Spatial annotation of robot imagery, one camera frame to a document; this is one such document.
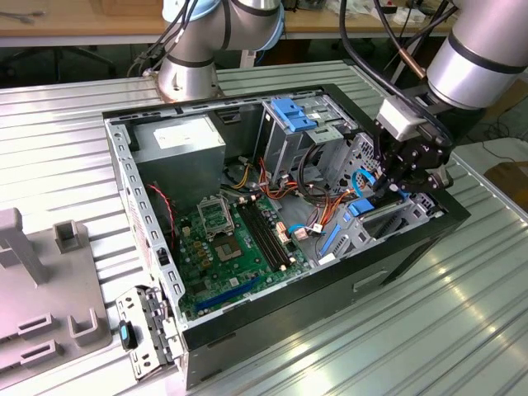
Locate black RAM slot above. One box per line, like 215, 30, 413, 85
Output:
249, 201, 291, 267
238, 204, 278, 271

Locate orange black wire bundle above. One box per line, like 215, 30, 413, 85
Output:
220, 154, 356, 234

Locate CPU socket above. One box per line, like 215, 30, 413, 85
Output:
212, 234, 244, 264

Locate wooden desk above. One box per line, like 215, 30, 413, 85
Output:
284, 0, 459, 90
0, 0, 166, 49

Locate black PC case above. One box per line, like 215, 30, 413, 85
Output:
101, 82, 472, 391

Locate green motherboard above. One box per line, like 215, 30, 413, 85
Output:
177, 193, 313, 321

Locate red black twisted wire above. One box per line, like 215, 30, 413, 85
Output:
146, 183, 181, 251

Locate metal card retainer bracket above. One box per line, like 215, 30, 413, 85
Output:
115, 284, 185, 380

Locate thick black cable loop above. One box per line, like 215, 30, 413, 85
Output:
297, 144, 331, 195

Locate large brown cardboard box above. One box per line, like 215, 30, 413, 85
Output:
486, 82, 528, 120

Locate grey optical drive cage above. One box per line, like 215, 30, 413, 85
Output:
252, 92, 360, 185

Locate grey metal disk bay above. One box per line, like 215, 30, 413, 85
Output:
315, 131, 446, 266

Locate grey metal tool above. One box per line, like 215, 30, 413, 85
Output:
0, 10, 46, 25

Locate blue plastic drive latch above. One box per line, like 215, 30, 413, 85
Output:
271, 97, 305, 120
287, 110, 315, 133

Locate blue black bracket latch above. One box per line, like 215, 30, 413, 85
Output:
118, 321, 139, 351

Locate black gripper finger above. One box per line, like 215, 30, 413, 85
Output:
389, 167, 455, 195
374, 119, 397, 202

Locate grey parts rack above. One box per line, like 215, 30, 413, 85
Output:
0, 207, 115, 372

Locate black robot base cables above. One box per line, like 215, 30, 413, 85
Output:
127, 0, 232, 79

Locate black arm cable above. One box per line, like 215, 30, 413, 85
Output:
340, 0, 453, 145

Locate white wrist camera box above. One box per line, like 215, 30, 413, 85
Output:
377, 98, 428, 141

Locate blue expansion slot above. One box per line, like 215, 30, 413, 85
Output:
194, 276, 262, 313

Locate metal socket cover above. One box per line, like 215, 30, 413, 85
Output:
197, 196, 231, 239

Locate grey power supply box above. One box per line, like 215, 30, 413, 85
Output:
131, 115, 227, 215

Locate hard disk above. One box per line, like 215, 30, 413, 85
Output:
319, 193, 413, 257

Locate light blue data wire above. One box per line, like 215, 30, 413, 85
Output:
350, 167, 377, 200

